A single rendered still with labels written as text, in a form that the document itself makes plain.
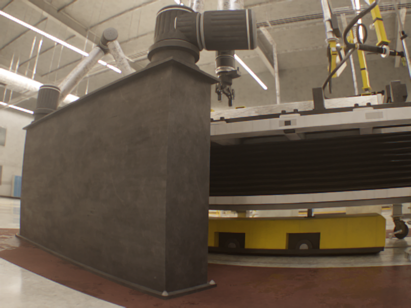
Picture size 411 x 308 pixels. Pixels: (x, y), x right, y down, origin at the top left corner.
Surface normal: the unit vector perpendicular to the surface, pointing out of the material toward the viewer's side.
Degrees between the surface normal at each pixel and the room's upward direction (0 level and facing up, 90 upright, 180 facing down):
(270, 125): 90
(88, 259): 90
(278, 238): 90
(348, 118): 90
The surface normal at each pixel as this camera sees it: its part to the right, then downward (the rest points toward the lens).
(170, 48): -0.04, 0.80
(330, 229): -0.47, -0.18
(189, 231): 0.78, -0.10
